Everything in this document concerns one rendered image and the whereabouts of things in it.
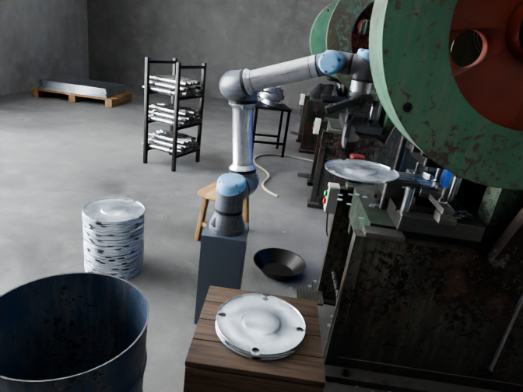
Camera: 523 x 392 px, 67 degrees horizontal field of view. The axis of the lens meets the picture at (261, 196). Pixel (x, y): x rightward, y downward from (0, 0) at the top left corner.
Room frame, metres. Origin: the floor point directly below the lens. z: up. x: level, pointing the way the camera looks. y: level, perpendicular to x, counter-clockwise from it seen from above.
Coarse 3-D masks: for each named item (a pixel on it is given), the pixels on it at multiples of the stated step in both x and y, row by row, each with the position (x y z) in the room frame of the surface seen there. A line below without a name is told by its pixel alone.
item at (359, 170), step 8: (336, 160) 1.63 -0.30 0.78; (352, 160) 1.66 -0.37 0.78; (360, 160) 1.66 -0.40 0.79; (328, 168) 1.51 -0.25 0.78; (336, 168) 1.52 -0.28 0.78; (344, 168) 1.53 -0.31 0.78; (352, 168) 1.52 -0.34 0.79; (360, 168) 1.53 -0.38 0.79; (368, 168) 1.54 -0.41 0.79; (376, 168) 1.57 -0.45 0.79; (384, 168) 1.59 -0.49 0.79; (344, 176) 1.43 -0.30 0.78; (352, 176) 1.43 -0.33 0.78; (360, 176) 1.45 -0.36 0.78; (368, 176) 1.45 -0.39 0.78; (376, 176) 1.46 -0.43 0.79; (384, 176) 1.48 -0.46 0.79; (392, 176) 1.49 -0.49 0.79
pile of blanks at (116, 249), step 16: (96, 224) 1.64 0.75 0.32; (112, 224) 1.64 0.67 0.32; (128, 224) 1.70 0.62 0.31; (144, 224) 1.83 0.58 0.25; (96, 240) 1.64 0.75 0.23; (112, 240) 1.66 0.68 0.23; (128, 240) 1.69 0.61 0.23; (96, 256) 1.64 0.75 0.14; (112, 256) 1.64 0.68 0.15; (128, 256) 1.69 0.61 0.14; (96, 272) 1.64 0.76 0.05; (112, 272) 1.64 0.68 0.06; (128, 272) 1.69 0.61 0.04
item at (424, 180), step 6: (414, 174) 1.58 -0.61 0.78; (420, 180) 1.50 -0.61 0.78; (426, 180) 1.53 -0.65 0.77; (432, 180) 1.53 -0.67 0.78; (426, 186) 1.45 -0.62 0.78; (432, 186) 1.45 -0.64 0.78; (420, 192) 1.45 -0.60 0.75; (426, 192) 1.45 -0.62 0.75; (432, 192) 1.44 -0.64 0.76; (438, 192) 1.44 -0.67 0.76
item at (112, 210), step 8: (96, 200) 1.85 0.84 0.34; (104, 200) 1.88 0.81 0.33; (112, 200) 1.89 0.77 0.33; (120, 200) 1.91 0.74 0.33; (128, 200) 1.92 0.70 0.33; (88, 208) 1.75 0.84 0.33; (96, 208) 1.77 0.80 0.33; (104, 208) 1.77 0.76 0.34; (112, 208) 1.78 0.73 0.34; (120, 208) 1.79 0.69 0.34; (128, 208) 1.82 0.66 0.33; (136, 208) 1.83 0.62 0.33; (144, 208) 1.83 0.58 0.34; (88, 216) 1.67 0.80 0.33; (96, 216) 1.68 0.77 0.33; (104, 216) 1.70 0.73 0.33; (112, 216) 1.71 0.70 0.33; (120, 216) 1.72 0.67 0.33; (128, 216) 1.73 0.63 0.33; (136, 216) 1.74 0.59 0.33
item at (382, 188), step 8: (400, 176) 1.51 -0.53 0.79; (408, 176) 1.53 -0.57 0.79; (384, 184) 1.48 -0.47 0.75; (392, 184) 1.47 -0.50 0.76; (400, 184) 1.45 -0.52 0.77; (408, 184) 1.45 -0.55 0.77; (416, 184) 1.45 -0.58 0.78; (384, 192) 1.47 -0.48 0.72; (392, 192) 1.47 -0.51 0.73; (400, 192) 1.47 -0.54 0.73; (376, 200) 1.54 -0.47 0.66; (384, 200) 1.47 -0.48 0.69; (384, 208) 1.47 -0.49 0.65
